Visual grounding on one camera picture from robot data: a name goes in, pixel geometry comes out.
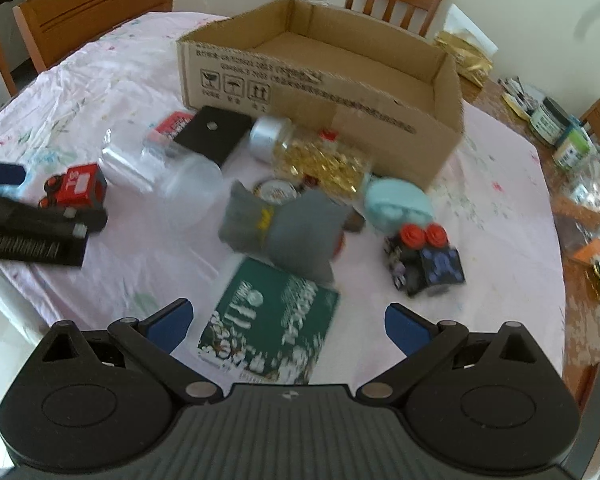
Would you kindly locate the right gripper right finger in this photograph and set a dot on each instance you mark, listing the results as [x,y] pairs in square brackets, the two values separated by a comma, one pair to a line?
[425,345]

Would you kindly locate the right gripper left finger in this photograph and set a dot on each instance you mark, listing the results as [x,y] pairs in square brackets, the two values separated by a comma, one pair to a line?
[149,344]

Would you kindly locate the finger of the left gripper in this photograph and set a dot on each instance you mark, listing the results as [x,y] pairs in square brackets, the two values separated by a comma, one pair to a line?
[65,222]
[12,174]

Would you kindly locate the black cube toy red buttons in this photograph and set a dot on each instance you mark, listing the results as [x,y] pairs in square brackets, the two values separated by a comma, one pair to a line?
[422,261]

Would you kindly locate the red black toy truck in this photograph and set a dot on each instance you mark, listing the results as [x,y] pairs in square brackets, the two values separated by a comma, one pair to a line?
[78,187]

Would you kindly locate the green white cotton swab box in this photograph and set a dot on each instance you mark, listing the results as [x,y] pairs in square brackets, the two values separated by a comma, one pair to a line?
[268,326]

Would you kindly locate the light blue oval case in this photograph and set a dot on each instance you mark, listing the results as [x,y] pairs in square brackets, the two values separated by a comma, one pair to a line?
[390,203]

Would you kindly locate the clear plastic jar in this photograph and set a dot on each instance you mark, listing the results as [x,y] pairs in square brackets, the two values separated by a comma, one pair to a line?
[184,183]

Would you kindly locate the grey shark plush toy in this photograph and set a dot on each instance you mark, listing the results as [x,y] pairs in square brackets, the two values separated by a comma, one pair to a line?
[301,236]

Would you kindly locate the red pen refill box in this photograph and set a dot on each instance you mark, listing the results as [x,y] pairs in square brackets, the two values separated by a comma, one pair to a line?
[166,131]

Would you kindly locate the jar of gold pieces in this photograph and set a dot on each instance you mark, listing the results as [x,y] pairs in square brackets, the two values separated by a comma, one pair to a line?
[313,159]

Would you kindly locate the black square box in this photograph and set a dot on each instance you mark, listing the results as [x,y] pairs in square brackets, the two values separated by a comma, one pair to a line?
[214,133]

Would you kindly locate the pink floral tablecloth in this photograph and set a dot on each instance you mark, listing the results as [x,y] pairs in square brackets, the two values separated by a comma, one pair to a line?
[490,197]

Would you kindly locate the round tin lid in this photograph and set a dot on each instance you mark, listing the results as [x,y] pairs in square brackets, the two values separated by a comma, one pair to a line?
[276,191]

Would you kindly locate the large clear snack jar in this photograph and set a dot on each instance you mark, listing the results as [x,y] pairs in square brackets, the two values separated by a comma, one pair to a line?
[577,213]

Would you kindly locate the cardboard box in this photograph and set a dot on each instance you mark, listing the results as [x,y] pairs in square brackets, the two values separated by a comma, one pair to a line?
[385,91]

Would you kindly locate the green lid small bottle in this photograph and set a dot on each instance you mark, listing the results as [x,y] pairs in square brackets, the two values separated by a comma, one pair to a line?
[573,147]

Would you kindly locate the black lid glass jar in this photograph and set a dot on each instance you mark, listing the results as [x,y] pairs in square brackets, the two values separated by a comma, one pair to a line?
[549,121]

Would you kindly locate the wooden chair right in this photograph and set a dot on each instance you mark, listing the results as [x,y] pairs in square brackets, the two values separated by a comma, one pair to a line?
[590,120]

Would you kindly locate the gold tissue pack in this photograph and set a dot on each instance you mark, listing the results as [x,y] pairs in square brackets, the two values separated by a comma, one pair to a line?
[471,49]

